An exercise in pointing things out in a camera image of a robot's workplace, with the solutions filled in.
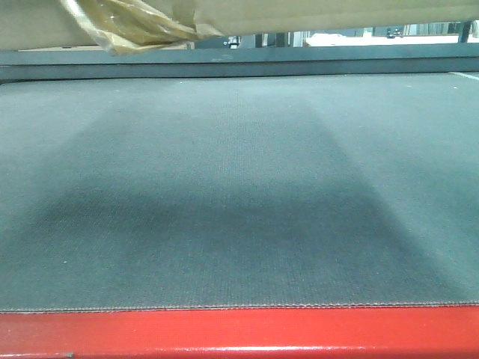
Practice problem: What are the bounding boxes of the brown cardboard carton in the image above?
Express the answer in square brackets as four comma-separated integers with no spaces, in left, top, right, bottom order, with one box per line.
[1,1,478,54]

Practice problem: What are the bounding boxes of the dark green conveyor belt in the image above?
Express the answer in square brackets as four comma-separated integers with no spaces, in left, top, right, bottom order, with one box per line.
[1,73,478,312]

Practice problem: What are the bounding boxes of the red conveyor front edge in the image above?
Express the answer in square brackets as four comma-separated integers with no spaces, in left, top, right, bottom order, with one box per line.
[1,306,478,358]

